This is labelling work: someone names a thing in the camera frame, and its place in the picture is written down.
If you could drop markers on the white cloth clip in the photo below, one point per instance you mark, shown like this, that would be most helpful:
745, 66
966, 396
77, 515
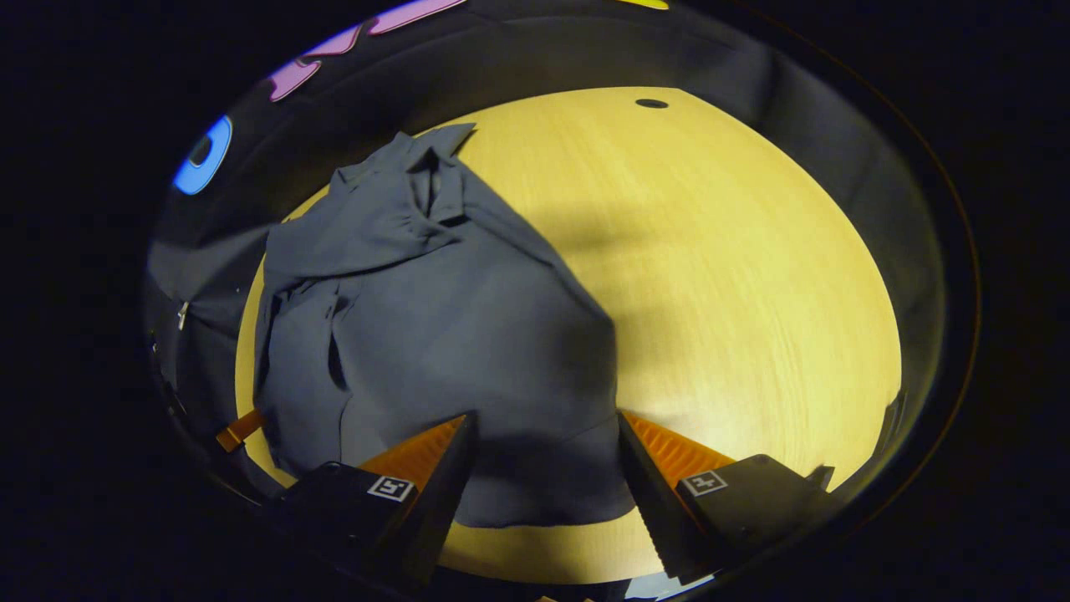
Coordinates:
182, 315

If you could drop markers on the grey long-sleeved shirt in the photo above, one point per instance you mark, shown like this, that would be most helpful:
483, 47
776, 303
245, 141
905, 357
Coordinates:
460, 318

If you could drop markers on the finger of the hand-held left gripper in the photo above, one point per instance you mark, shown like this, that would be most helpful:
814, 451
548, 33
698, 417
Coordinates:
238, 431

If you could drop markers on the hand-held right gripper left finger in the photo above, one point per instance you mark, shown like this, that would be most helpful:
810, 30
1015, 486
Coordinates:
435, 510

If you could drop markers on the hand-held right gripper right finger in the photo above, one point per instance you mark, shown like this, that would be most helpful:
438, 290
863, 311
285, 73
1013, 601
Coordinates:
652, 502

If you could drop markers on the black backdrop cloth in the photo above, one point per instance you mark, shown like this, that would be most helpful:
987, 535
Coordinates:
209, 251

